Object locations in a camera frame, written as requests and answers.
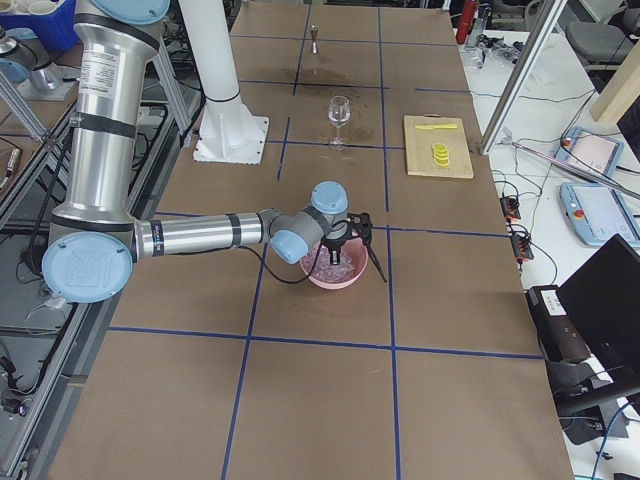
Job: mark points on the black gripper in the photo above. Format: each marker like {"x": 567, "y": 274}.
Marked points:
{"x": 334, "y": 245}

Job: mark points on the steel double jigger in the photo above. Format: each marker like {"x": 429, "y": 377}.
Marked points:
{"x": 314, "y": 30}

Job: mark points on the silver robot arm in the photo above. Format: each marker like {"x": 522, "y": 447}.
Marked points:
{"x": 94, "y": 237}

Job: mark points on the clear ice cubes pile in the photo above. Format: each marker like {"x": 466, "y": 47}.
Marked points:
{"x": 349, "y": 267}

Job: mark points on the clear wine glass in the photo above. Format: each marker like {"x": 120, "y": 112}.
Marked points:
{"x": 338, "y": 114}

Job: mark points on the pink bowl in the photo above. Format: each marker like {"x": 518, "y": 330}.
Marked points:
{"x": 352, "y": 246}

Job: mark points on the bamboo cutting board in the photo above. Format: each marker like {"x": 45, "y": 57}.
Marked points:
{"x": 419, "y": 152}

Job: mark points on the yellow plastic knife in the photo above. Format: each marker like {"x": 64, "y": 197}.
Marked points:
{"x": 432, "y": 127}

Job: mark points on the far blue teach pendant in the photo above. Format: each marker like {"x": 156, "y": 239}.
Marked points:
{"x": 590, "y": 151}

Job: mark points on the blue teach pendant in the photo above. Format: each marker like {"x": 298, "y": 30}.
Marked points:
{"x": 590, "y": 151}
{"x": 597, "y": 213}

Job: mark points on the near blue teach pendant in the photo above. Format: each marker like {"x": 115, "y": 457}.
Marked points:
{"x": 597, "y": 213}

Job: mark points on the black monitor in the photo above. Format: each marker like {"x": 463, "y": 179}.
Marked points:
{"x": 601, "y": 299}

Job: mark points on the red cylinder bottle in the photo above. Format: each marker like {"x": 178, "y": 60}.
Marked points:
{"x": 466, "y": 21}

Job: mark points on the grey office chair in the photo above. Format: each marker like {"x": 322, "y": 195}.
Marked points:
{"x": 607, "y": 42}

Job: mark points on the blue storage bin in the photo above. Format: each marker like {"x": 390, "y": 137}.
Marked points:
{"x": 51, "y": 21}

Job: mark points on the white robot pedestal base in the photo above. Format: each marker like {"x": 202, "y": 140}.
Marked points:
{"x": 228, "y": 131}

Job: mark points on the aluminium frame post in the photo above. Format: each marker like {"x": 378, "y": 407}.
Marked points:
{"x": 534, "y": 44}

